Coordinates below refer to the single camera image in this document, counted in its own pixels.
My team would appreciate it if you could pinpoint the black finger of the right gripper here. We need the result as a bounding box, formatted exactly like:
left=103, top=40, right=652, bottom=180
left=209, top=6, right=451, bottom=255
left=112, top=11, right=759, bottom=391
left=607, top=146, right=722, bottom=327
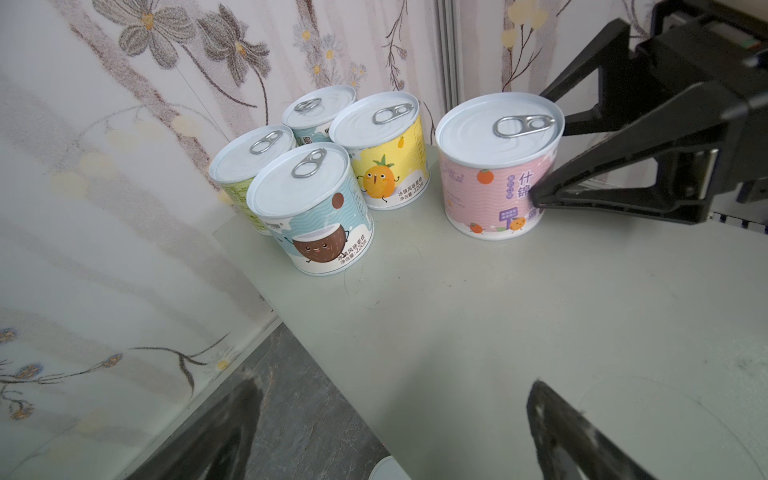
left=541, top=19, right=636, bottom=136
left=531, top=82, right=728, bottom=225

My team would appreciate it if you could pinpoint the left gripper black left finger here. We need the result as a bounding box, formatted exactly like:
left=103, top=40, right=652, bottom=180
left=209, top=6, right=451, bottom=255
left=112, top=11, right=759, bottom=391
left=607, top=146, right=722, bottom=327
left=129, top=380, right=263, bottom=479

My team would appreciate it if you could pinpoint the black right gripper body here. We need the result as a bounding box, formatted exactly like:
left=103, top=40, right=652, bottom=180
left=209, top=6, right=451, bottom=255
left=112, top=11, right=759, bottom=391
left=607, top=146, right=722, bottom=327
left=637, top=1, right=767, bottom=224

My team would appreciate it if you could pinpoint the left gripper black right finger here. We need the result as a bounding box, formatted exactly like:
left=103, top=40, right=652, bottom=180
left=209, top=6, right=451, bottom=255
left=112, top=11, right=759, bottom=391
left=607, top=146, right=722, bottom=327
left=526, top=380, right=653, bottom=479

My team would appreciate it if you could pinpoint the pink can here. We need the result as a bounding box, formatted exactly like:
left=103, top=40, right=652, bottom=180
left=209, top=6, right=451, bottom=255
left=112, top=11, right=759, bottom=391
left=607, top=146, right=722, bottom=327
left=436, top=92, right=565, bottom=241

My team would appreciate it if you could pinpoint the yellow label can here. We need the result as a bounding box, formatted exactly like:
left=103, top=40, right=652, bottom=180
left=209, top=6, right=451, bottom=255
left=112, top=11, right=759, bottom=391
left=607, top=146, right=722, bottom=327
left=329, top=91, right=430, bottom=211

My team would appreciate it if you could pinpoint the green label can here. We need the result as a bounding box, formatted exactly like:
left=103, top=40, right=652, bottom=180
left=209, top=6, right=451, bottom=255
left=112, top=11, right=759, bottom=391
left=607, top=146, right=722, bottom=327
left=208, top=126, right=296, bottom=236

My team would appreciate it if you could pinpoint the teal brown label can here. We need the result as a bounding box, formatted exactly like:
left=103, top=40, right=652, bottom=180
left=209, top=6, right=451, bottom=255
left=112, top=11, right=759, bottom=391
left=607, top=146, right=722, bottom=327
left=282, top=85, right=357, bottom=146

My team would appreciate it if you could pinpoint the grey metal counter cabinet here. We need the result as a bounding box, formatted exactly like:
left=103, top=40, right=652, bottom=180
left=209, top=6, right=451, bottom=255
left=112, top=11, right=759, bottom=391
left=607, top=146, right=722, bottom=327
left=215, top=178, right=767, bottom=479

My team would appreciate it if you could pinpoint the can beside cabinet left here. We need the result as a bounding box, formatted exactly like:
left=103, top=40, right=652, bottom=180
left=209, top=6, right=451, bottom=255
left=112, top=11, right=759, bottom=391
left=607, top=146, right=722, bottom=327
left=368, top=456, right=410, bottom=480

